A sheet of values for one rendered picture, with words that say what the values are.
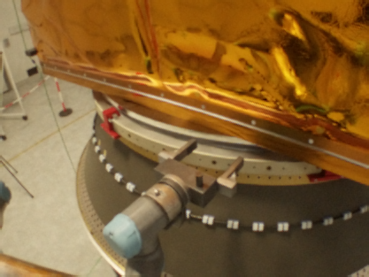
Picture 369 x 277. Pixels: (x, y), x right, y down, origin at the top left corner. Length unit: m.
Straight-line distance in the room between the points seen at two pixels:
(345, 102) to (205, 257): 0.67
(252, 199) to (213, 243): 0.20
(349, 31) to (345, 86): 0.10
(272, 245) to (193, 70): 0.60
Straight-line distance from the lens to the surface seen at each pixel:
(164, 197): 0.50
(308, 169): 0.77
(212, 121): 0.75
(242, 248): 0.90
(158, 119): 0.83
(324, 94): 0.53
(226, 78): 0.62
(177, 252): 0.97
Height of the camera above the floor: 2.17
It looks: 34 degrees down
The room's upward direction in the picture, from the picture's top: 5 degrees counter-clockwise
